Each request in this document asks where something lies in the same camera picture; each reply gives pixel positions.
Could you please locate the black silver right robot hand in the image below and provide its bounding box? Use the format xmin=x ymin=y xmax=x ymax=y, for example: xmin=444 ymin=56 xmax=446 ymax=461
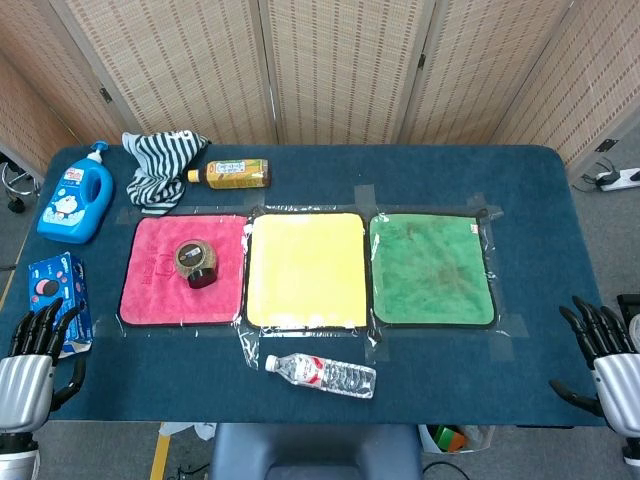
xmin=548 ymin=295 xmax=640 ymax=436

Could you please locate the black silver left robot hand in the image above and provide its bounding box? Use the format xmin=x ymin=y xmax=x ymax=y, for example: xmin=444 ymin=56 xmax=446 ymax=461
xmin=0 ymin=297 xmax=87 ymax=436

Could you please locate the small round glass jar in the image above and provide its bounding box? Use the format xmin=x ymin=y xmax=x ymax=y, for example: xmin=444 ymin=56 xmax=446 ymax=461
xmin=173 ymin=238 xmax=220 ymax=291

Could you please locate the blue Oreo cookie box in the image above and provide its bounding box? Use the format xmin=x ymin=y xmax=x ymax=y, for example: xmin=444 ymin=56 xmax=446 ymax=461
xmin=28 ymin=251 xmax=94 ymax=359

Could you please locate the pink microfiber cloth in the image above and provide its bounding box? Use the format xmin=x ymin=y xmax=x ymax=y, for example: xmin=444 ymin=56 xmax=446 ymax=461
xmin=118 ymin=214 xmax=250 ymax=327

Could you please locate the white plastic bag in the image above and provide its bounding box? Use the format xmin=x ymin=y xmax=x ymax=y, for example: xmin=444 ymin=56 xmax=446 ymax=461
xmin=160 ymin=422 xmax=217 ymax=441

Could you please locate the bag with colourful items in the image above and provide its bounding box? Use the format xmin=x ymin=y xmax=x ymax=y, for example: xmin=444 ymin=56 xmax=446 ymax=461
xmin=418 ymin=424 xmax=496 ymax=455

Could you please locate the blue detergent pump bottle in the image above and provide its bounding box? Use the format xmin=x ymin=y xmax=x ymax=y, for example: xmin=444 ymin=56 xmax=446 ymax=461
xmin=36 ymin=140 xmax=116 ymax=245

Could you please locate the chrome stool base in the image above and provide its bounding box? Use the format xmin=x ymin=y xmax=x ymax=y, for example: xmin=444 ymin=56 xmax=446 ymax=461
xmin=0 ymin=159 xmax=41 ymax=215

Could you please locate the white power strip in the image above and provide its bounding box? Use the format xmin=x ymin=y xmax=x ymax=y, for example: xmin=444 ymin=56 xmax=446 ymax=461
xmin=594 ymin=168 xmax=640 ymax=193

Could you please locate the green microfiber cloth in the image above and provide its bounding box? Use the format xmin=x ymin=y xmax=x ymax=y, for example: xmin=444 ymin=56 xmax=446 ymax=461
xmin=368 ymin=212 xmax=497 ymax=329

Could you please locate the clear tape strip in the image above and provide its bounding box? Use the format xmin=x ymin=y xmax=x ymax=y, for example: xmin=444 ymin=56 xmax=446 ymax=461
xmin=353 ymin=184 xmax=377 ymax=214
xmin=467 ymin=193 xmax=504 ymax=219

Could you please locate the striped dark white cloth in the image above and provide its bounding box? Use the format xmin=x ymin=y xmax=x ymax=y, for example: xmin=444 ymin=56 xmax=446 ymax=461
xmin=122 ymin=128 xmax=211 ymax=216

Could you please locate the clear plastic water bottle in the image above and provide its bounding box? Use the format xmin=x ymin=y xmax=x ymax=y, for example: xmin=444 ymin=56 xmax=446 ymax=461
xmin=264 ymin=352 xmax=377 ymax=400

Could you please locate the blue padded chair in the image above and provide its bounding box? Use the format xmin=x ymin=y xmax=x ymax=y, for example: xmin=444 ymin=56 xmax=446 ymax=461
xmin=208 ymin=423 xmax=424 ymax=480

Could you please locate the yellow label tea bottle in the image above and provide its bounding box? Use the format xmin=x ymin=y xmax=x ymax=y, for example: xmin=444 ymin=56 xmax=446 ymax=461
xmin=187 ymin=158 xmax=273 ymax=191

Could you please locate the yellow microfiber cloth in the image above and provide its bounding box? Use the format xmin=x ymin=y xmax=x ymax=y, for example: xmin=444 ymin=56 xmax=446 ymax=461
xmin=244 ymin=212 xmax=370 ymax=331

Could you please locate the woven bamboo folding screen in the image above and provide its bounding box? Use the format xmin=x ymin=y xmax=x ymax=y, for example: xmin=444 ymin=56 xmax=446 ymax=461
xmin=0 ymin=0 xmax=640 ymax=174

